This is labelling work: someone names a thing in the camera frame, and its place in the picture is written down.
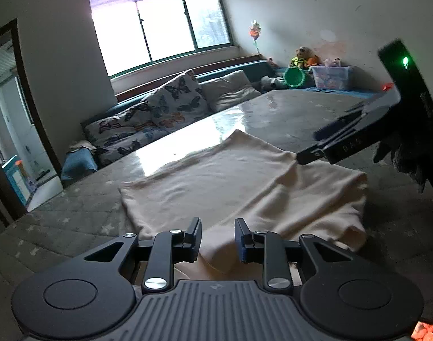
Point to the smartphone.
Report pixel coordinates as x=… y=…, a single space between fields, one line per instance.
x=427 y=332

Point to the butterfly print pillow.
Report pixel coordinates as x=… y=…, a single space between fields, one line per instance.
x=174 y=96
x=120 y=128

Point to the orange plush toy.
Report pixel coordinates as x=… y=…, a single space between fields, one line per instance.
x=313 y=61

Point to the dark wooden door frame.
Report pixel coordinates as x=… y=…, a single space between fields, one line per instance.
x=37 y=113

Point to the green plastic bucket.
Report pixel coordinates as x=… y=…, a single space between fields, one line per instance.
x=294 y=78

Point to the beige folded cloth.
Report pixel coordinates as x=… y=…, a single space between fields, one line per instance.
x=81 y=145

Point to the colourful pinwheel toy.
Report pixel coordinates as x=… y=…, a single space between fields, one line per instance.
x=255 y=30

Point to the grey plush toy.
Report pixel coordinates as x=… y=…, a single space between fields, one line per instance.
x=273 y=82

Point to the plush toy in yellow vest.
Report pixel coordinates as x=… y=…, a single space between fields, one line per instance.
x=300 y=58

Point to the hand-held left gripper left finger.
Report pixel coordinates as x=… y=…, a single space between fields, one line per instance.
x=195 y=247

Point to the blue folded blanket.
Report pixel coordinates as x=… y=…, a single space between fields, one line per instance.
x=78 y=163

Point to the cream sweatshirt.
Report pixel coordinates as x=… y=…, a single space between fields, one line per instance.
x=220 y=184

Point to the blue cabinet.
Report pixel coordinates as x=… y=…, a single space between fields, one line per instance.
x=17 y=184

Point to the beige pillow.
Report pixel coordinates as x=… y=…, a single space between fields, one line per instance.
x=227 y=88

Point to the clear plastic storage box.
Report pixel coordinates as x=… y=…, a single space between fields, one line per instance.
x=332 y=78

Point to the green framed window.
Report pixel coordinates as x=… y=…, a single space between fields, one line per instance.
x=166 y=28

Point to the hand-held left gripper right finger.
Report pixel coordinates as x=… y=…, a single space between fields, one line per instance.
x=242 y=250

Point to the teal sofa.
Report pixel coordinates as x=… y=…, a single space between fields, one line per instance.
x=252 y=69

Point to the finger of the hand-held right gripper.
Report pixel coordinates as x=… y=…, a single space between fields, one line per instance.
x=330 y=129
x=344 y=147

